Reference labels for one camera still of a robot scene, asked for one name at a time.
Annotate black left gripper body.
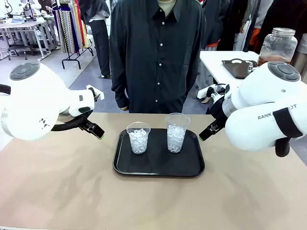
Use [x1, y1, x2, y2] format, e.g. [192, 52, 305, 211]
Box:
[80, 114, 95, 132]

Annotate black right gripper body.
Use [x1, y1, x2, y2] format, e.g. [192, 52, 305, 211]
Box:
[208, 95, 229, 132]

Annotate tall clear iced cup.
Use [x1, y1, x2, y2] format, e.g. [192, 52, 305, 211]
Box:
[165, 113, 191, 154]

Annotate short clear iced cup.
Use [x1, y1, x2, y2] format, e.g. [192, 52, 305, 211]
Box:
[126, 121, 152, 155]

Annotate glass drink dispenser jar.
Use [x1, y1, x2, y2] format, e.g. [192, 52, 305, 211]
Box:
[248, 27, 298, 72]

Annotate person's right forearm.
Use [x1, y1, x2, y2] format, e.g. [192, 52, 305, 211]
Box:
[110, 64, 130, 109]

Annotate person's left forearm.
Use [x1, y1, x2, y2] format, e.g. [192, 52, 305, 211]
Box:
[183, 59, 204, 104]

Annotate white side table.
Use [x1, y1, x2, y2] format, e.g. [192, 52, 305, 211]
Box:
[199, 50, 307, 96]

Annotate black serving tray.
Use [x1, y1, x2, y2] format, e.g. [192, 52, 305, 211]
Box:
[112, 128, 206, 177]

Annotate black clothing rack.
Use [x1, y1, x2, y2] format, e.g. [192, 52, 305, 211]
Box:
[61, 45, 94, 70]

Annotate person in dark shirt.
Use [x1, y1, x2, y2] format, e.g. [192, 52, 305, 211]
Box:
[109, 0, 207, 114]

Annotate mannequin grey top dark trousers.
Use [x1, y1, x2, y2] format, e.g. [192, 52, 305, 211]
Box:
[78, 0, 112, 79]

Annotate bystander in black coat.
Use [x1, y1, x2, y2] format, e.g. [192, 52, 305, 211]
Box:
[203, 0, 243, 51]

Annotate colourful hanging fabrics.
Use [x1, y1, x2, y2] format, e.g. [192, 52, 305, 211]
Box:
[52, 0, 93, 54]

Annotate bystander in grey jacket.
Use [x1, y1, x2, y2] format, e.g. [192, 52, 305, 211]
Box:
[241, 0, 274, 52]

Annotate white work table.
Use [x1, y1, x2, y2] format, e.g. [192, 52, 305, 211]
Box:
[0, 14, 60, 61]

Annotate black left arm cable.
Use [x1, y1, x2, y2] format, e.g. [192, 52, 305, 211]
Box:
[51, 118, 85, 132]

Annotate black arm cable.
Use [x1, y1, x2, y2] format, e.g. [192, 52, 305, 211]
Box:
[272, 107, 304, 158]
[51, 118, 85, 132]

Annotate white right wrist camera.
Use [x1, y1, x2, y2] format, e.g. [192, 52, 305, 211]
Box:
[197, 83, 231, 99]

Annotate black tray with handle holes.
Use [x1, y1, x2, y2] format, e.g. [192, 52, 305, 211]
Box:
[221, 58, 259, 80]

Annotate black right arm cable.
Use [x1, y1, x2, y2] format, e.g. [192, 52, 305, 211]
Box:
[272, 107, 304, 158]

